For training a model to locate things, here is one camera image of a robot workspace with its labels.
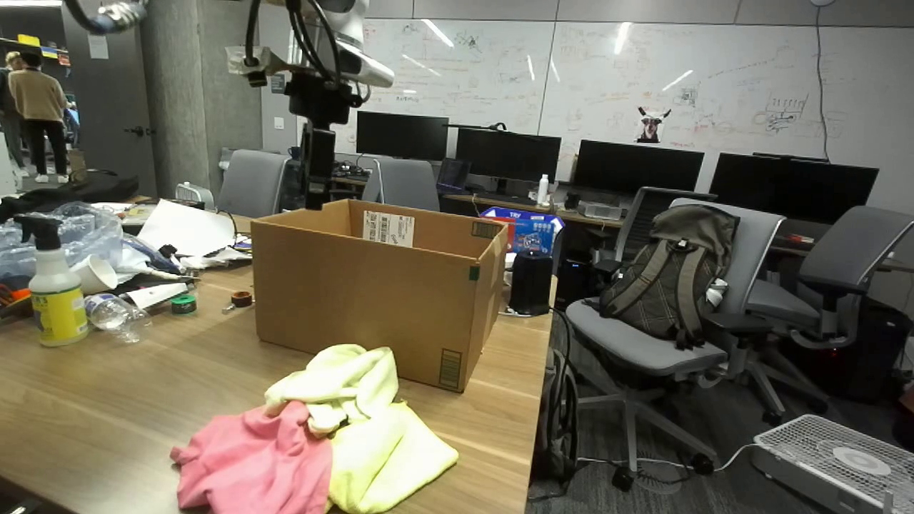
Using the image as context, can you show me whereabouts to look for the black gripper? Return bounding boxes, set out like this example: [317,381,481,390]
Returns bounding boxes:
[287,70,359,209]

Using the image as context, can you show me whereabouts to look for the pale green towel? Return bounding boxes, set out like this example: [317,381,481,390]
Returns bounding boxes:
[264,341,401,436]

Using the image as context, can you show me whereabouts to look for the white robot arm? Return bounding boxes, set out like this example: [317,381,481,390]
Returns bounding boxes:
[225,0,394,194]

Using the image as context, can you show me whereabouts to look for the brown cardboard box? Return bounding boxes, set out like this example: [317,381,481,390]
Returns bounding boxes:
[252,199,508,390]

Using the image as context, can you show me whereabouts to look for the black monitor far left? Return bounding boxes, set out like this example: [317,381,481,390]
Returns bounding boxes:
[357,112,449,160]

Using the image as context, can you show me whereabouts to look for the black monitor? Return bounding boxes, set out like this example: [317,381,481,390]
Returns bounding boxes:
[711,154,881,223]
[458,129,559,180]
[357,112,449,160]
[571,139,702,194]

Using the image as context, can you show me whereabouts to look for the grey office chair left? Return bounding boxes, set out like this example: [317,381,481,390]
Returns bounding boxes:
[218,147,287,216]

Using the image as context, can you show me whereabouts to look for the grey office chair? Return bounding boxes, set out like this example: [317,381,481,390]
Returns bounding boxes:
[364,157,439,212]
[564,196,782,490]
[218,147,287,216]

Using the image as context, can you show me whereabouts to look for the grey office chair near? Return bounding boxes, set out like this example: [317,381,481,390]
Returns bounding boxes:
[364,157,439,212]

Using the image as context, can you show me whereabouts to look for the white paper pile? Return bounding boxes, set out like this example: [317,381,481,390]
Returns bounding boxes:
[137,199,238,257]

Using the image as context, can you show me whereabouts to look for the small brown tape roll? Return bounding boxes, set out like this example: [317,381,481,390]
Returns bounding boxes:
[224,291,252,314]

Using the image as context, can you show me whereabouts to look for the green tape roll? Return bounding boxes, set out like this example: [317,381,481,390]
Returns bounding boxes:
[169,293,197,314]

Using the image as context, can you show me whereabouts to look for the blue snack bag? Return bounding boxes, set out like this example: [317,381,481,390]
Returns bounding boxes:
[486,204,564,253]

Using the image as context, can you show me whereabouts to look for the person in tan shirt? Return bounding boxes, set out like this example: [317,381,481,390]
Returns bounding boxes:
[10,49,69,182]

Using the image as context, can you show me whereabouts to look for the clear plastic bottle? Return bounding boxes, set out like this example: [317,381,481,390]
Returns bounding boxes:
[85,293,147,341]

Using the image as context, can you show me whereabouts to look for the yellow spray bottle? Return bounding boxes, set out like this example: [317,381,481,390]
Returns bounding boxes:
[19,213,89,346]

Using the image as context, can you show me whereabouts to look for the pink cloth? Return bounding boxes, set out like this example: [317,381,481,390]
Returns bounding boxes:
[172,401,331,514]

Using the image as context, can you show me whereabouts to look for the yellow-green cloth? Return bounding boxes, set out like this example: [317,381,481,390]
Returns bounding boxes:
[329,401,461,514]

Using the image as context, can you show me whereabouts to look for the grey office chair right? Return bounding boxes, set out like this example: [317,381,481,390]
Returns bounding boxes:
[564,196,782,490]

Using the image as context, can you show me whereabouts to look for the olive grey backpack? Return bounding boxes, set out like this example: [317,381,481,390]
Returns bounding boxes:
[596,203,739,349]

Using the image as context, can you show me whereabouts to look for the white floor fan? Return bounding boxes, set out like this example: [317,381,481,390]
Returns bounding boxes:
[754,414,914,514]

